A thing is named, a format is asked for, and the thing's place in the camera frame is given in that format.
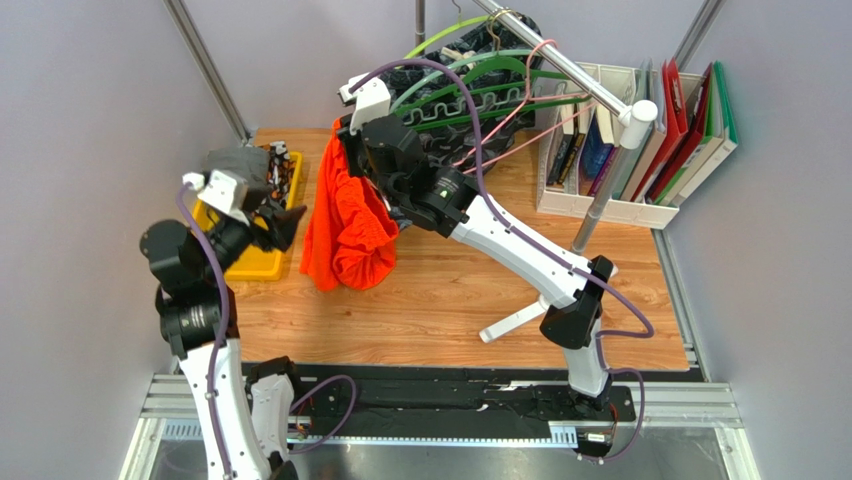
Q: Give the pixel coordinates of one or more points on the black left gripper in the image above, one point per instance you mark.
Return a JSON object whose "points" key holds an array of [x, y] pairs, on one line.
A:
{"points": [[286, 218]]}

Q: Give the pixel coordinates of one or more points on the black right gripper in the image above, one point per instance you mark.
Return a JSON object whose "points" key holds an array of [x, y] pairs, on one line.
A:
{"points": [[356, 154]]}

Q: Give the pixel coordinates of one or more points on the orange mesh shorts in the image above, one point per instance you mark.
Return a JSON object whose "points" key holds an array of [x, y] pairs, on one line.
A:
{"points": [[350, 238]]}

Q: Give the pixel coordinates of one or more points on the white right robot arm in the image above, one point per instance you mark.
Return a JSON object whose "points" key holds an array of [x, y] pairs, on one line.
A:
{"points": [[450, 203]]}

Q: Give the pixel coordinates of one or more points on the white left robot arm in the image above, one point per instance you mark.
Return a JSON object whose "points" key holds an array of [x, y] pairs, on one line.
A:
{"points": [[243, 416]]}

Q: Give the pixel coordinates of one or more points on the dark green hanger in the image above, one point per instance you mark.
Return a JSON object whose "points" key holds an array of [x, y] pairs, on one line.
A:
{"points": [[447, 107]]}

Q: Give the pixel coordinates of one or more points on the dark shark print shorts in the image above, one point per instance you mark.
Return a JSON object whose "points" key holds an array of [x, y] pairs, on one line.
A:
{"points": [[453, 145]]}

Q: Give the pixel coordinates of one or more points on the light green hanger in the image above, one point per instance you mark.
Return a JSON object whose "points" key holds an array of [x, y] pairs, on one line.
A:
{"points": [[462, 68]]}

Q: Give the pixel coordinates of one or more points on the lime green hanger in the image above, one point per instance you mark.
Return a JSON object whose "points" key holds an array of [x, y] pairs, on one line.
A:
{"points": [[443, 33]]}

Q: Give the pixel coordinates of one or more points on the black orange patterned cloth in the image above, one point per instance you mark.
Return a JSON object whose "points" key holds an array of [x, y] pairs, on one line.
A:
{"points": [[281, 174]]}

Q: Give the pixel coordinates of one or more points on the yellow plastic tray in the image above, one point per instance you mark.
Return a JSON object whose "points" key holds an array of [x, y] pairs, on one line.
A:
{"points": [[252, 264]]}

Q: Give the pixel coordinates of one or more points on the grey folded cloth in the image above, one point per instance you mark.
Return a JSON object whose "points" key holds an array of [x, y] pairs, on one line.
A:
{"points": [[248, 162]]}

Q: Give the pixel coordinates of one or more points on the blue book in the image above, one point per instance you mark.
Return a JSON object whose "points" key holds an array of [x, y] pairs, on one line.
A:
{"points": [[597, 148]]}

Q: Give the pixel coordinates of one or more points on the white book organizer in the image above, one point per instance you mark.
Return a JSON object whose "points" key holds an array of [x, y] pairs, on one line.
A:
{"points": [[562, 146]]}

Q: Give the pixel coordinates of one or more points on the red folder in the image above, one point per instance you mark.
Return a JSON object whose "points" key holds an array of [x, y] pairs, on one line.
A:
{"points": [[673, 97]]}

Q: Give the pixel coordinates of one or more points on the green folder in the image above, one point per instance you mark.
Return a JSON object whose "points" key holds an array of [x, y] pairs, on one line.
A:
{"points": [[711, 138]]}

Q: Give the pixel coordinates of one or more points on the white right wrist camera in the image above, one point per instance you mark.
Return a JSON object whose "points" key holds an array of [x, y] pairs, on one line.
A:
{"points": [[369, 96]]}

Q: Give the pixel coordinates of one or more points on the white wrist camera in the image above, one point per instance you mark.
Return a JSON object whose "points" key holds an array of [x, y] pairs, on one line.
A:
{"points": [[369, 96], [224, 191]]}

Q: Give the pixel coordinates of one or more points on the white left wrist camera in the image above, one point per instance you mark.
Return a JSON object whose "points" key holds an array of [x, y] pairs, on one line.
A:
{"points": [[224, 191]]}

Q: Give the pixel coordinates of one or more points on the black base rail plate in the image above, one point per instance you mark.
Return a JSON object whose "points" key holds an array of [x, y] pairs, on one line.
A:
{"points": [[432, 403]]}

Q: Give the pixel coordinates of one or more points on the silver clothes rack rail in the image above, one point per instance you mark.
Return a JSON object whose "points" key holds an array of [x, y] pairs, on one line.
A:
{"points": [[635, 117]]}

